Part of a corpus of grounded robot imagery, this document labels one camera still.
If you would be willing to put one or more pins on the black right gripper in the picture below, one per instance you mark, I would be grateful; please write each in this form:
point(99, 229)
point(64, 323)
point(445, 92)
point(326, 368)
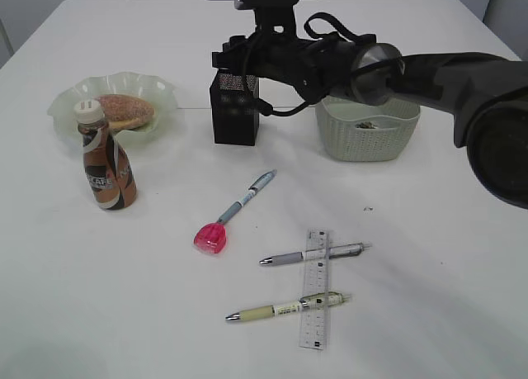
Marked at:
point(312, 67)

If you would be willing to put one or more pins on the paper piece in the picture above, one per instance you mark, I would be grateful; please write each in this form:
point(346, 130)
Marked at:
point(367, 125)

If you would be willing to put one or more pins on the blue grey ballpoint pen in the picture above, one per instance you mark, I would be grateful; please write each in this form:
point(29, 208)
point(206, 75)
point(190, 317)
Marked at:
point(252, 191)

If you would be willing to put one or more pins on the round sugared bread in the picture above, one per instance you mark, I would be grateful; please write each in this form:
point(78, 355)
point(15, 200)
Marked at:
point(125, 112)

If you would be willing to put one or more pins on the pink pencil sharpener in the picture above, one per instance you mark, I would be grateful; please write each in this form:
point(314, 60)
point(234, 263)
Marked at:
point(211, 238)

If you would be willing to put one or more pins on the brown coffee bottle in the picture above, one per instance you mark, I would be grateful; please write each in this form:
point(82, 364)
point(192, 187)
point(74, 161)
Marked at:
point(105, 163)

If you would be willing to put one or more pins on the clear plastic ruler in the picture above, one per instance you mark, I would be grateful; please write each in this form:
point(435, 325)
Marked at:
point(313, 323)

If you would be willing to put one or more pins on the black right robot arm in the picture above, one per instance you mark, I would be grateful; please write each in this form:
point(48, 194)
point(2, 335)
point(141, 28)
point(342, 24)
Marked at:
point(486, 94)

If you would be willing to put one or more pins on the black mesh pen holder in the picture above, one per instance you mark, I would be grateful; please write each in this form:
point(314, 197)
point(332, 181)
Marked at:
point(234, 118)

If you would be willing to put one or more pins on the pale green woven basket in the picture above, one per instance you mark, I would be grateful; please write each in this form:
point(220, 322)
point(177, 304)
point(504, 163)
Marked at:
point(336, 124)

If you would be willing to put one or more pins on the beige ballpoint pen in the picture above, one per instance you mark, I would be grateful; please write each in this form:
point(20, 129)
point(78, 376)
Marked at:
point(306, 303)

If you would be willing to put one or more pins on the pale green wavy plate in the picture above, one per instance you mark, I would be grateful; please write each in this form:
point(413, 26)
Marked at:
point(153, 89)

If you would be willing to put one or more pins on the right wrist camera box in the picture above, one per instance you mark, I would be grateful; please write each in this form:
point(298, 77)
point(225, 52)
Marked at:
point(271, 16)

